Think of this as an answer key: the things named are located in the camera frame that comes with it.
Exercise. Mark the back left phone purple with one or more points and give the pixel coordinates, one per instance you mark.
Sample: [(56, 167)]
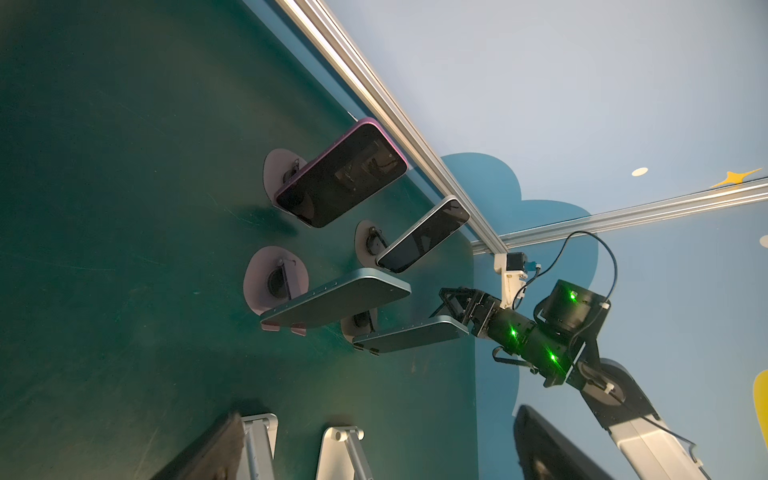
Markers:
[(362, 162)]

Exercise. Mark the round stand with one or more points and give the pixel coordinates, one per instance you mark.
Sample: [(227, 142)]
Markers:
[(359, 324), (273, 277), (369, 242), (279, 167)]

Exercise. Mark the back horizontal aluminium bar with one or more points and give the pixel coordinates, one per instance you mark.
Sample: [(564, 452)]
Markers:
[(323, 30)]

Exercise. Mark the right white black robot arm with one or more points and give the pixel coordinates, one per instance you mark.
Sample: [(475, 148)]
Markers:
[(621, 408)]

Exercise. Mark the back left round stand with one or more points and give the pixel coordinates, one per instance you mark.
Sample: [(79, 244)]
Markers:
[(279, 167)]

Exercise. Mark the middle right round stand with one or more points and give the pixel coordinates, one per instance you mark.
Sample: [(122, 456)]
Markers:
[(359, 324)]

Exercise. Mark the phone white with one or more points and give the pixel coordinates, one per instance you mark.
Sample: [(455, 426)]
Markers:
[(438, 329)]

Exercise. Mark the middle left round stand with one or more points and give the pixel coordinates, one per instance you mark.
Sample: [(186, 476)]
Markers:
[(273, 277)]

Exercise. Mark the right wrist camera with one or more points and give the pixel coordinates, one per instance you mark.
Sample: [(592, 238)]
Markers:
[(512, 268)]

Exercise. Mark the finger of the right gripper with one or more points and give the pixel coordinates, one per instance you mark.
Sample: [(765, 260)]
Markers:
[(456, 302)]

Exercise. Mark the phone dark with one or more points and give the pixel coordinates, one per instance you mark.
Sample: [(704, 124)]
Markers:
[(353, 293), (234, 447)]

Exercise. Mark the right aluminium frame post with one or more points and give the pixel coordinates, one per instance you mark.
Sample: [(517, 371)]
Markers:
[(696, 203)]

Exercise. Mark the back right round stand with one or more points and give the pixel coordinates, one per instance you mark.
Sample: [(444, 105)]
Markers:
[(369, 242)]

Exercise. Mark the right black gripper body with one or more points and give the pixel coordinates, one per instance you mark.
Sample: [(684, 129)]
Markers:
[(559, 341)]

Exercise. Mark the white stand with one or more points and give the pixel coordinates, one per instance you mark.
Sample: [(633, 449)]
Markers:
[(342, 455)]

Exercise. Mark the back right phone silver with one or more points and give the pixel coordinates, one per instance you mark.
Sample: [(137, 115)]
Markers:
[(436, 226)]

